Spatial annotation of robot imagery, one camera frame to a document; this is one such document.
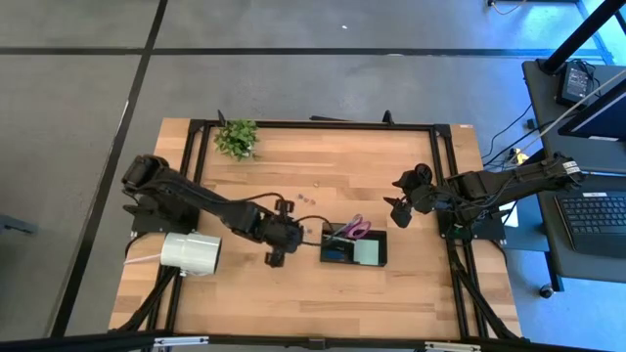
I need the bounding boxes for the beige floor cable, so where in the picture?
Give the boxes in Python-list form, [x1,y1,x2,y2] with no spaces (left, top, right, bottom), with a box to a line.
[486,0,528,16]

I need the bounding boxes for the black rig beam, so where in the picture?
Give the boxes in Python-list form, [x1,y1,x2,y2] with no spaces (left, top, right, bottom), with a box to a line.
[0,330,626,352]

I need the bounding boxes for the green plant in white pot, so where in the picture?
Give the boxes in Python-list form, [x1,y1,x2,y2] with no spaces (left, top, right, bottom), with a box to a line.
[212,118,261,163]

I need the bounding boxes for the black pole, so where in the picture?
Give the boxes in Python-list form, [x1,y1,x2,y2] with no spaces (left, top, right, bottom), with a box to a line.
[539,0,626,75]

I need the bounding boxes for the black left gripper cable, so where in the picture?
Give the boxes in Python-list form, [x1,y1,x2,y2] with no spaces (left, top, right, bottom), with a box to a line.
[222,191,336,246]

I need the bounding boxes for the black aluminium table frame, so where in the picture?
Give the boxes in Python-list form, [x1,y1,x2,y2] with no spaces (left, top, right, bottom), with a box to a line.
[110,110,522,343]

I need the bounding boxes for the purple handled scissors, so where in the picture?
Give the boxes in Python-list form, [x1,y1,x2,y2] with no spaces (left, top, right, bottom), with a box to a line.
[335,213,373,242]

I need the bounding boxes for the black mesh desk organizer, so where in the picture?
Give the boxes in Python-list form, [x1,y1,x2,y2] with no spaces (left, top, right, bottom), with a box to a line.
[319,221,389,268]

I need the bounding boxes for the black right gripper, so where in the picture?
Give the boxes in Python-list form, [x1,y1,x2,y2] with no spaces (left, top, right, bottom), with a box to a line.
[383,162,436,230]

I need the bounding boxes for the dark flat monitor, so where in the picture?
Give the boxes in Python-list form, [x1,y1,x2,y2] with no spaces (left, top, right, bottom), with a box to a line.
[557,75,626,144]

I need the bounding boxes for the white cylinder roll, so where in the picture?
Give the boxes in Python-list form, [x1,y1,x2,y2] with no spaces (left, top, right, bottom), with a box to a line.
[159,231,224,278]

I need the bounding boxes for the yellow hanging cord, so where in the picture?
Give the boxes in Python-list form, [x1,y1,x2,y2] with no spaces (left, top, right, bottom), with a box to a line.
[520,67,626,152]

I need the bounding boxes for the black keyboard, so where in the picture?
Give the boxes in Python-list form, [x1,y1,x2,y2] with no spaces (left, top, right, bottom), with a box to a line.
[555,191,626,260]

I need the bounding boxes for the dark grey side desk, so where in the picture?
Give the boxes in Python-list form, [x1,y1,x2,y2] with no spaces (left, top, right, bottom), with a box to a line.
[520,58,626,286]

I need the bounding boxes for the teal sticky note pad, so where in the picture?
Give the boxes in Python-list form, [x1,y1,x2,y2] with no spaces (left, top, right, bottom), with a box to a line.
[352,238,381,267]

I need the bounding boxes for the grey floor object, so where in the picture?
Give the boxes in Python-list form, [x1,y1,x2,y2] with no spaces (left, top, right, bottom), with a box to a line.
[0,212,39,237]

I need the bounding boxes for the black power adapter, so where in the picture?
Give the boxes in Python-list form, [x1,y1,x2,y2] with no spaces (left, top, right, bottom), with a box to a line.
[556,61,597,108]

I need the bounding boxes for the black floor cable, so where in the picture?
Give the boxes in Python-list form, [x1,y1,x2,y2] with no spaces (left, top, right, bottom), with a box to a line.
[481,100,544,165]

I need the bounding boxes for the white cord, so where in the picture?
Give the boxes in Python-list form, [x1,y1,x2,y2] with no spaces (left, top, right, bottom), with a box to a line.
[122,252,163,267]

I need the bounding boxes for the white paper sheet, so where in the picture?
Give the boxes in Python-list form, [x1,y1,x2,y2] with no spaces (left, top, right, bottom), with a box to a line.
[499,195,520,229]

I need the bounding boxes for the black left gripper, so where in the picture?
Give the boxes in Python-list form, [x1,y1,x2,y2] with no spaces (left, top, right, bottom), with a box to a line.
[264,197,305,269]

